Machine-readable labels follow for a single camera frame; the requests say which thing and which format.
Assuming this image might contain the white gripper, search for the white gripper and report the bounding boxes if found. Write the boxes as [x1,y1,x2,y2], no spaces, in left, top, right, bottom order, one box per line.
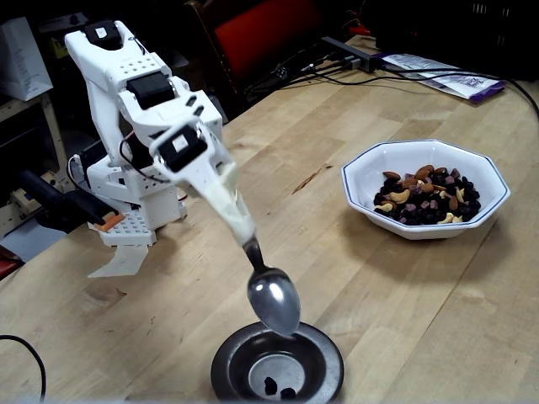
[179,145,242,199]

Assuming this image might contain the beige masking tape wrap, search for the beige masking tape wrap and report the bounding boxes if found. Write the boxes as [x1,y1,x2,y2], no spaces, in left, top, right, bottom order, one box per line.
[200,167,257,249]

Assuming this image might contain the bent metal spoon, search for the bent metal spoon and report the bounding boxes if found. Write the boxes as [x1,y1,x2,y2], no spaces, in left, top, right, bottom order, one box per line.
[243,235,302,338]

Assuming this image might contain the brown plate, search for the brown plate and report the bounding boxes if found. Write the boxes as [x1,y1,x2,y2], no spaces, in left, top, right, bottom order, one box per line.
[210,322,345,404]

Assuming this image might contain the white octagonal bowl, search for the white octagonal bowl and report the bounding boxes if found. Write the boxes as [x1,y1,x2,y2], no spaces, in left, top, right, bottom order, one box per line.
[340,139,511,241]

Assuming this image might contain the beige masking tape piece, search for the beige masking tape piece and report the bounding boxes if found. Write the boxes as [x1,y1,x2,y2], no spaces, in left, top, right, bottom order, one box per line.
[87,243,149,279]

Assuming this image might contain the red chair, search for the red chair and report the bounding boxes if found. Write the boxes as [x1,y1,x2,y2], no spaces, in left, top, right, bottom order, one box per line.
[184,0,325,102]

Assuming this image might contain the black clamp with orange pad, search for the black clamp with orange pad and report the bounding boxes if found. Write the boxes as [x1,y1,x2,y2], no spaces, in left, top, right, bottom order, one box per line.
[17,167,126,233]

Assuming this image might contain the grey usb hub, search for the grey usb hub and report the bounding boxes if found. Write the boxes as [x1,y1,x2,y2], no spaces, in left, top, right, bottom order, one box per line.
[322,35,380,72]

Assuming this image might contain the trail mix nuts and raisins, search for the trail mix nuts and raisins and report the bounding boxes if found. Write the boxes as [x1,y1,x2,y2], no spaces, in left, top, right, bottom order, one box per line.
[373,164,482,226]

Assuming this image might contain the yellow black box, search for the yellow black box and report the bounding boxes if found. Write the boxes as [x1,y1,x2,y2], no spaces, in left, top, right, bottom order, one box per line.
[49,35,71,60]

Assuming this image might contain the white paper bag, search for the white paper bag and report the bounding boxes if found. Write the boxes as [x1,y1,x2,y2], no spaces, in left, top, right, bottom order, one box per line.
[0,16,55,102]

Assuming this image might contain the purple white plastic bag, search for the purple white plastic bag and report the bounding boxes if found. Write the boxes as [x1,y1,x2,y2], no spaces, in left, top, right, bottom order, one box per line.
[381,52,506,104]

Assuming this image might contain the light wooden shelf frame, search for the light wooden shelf frame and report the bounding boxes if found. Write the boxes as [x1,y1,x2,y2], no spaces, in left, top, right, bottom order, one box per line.
[0,92,71,241]

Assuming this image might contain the curved black cable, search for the curved black cable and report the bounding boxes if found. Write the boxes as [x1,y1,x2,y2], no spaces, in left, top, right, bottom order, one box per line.
[0,334,47,401]

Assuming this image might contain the thick black cable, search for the thick black cable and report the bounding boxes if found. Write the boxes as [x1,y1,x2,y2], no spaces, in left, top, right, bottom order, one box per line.
[378,65,539,127]

